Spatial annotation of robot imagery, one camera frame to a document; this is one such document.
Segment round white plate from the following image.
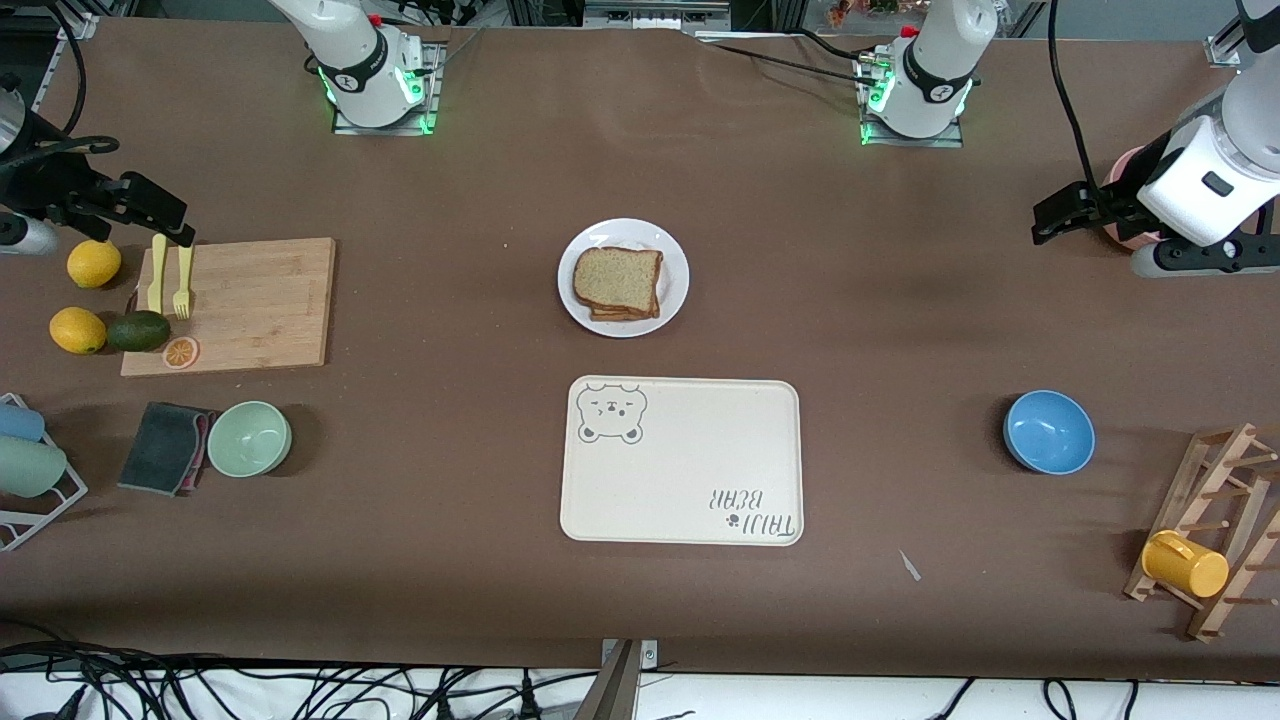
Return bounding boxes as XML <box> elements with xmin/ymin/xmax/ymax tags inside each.
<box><xmin>557</xmin><ymin>218</ymin><xmax>691</xmax><ymax>339</ymax></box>

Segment brown bread slice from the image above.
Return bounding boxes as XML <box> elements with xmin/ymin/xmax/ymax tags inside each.
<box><xmin>590</xmin><ymin>296</ymin><xmax>662</xmax><ymax>323</ymax></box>
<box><xmin>573</xmin><ymin>246</ymin><xmax>664</xmax><ymax>312</ymax></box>

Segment yellow lemon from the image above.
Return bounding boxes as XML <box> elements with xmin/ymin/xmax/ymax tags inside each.
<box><xmin>49</xmin><ymin>307</ymin><xmax>108</xmax><ymax>355</ymax></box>
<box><xmin>66</xmin><ymin>239</ymin><xmax>123</xmax><ymax>290</ymax></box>

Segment pink ribbed bowl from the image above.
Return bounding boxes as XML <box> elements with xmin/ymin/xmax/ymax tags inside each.
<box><xmin>1100</xmin><ymin>147</ymin><xmax>1171</xmax><ymax>251</ymax></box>

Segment green avocado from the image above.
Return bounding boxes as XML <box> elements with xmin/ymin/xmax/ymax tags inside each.
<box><xmin>106</xmin><ymin>310</ymin><xmax>172</xmax><ymax>353</ymax></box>

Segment bamboo cutting board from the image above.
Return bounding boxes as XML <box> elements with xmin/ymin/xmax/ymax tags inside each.
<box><xmin>120</xmin><ymin>237</ymin><xmax>338</xmax><ymax>378</ymax></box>

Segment blue bowl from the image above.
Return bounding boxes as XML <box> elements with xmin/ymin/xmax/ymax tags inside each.
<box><xmin>1002</xmin><ymin>389</ymin><xmax>1097</xmax><ymax>476</ymax></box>

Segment light blue cup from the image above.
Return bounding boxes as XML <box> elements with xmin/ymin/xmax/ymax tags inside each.
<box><xmin>0</xmin><ymin>402</ymin><xmax>47</xmax><ymax>443</ymax></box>

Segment pink folded cloth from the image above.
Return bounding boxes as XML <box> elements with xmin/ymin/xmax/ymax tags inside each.
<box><xmin>185</xmin><ymin>410</ymin><xmax>219</xmax><ymax>491</ymax></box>

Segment dark grey folded cloth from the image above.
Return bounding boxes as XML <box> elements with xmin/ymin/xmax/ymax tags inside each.
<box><xmin>117</xmin><ymin>402</ymin><xmax>216</xmax><ymax>497</ymax></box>

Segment pale green bowl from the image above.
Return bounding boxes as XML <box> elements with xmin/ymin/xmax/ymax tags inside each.
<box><xmin>206</xmin><ymin>400</ymin><xmax>294</xmax><ymax>479</ymax></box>

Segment pale green cup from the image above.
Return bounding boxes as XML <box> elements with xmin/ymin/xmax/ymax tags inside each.
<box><xmin>0</xmin><ymin>437</ymin><xmax>69</xmax><ymax>499</ymax></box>

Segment wooden cup rack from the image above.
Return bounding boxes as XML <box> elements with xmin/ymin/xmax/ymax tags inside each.
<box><xmin>1124</xmin><ymin>422</ymin><xmax>1280</xmax><ymax>643</ymax></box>

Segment colourful artificial flowers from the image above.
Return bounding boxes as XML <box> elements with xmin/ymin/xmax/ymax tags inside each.
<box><xmin>825</xmin><ymin>0</ymin><xmax>906</xmax><ymax>29</ymax></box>

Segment yellow mug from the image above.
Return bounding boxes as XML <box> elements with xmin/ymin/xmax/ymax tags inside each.
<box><xmin>1141</xmin><ymin>529</ymin><xmax>1231</xmax><ymax>600</ymax></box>

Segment cream bear print tray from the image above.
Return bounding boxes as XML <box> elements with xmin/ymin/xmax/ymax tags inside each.
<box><xmin>559</xmin><ymin>375</ymin><xmax>805</xmax><ymax>547</ymax></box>

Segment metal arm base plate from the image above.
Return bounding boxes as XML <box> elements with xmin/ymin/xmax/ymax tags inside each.
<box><xmin>858</xmin><ymin>50</ymin><xmax>966</xmax><ymax>149</ymax></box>
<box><xmin>332</xmin><ymin>40</ymin><xmax>446</xmax><ymax>136</ymax></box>

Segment white wire rack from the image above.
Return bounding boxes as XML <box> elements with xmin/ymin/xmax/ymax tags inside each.
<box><xmin>0</xmin><ymin>392</ymin><xmax>89</xmax><ymax>553</ymax></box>

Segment thin black cable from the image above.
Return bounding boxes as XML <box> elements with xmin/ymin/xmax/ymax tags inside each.
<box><xmin>795</xmin><ymin>28</ymin><xmax>879</xmax><ymax>65</ymax></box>
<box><xmin>705</xmin><ymin>40</ymin><xmax>886</xmax><ymax>91</ymax></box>

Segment tangled black cable bundle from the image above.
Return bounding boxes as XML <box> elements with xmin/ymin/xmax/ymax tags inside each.
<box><xmin>0</xmin><ymin>620</ymin><xmax>601</xmax><ymax>720</ymax></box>

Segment dark metal frame rail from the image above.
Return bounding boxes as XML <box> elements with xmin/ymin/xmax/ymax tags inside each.
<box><xmin>505</xmin><ymin>0</ymin><xmax>801</xmax><ymax>36</ymax></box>

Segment grey metal bracket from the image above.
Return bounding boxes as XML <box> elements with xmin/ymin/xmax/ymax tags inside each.
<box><xmin>573</xmin><ymin>638</ymin><xmax>661</xmax><ymax>720</ymax></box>

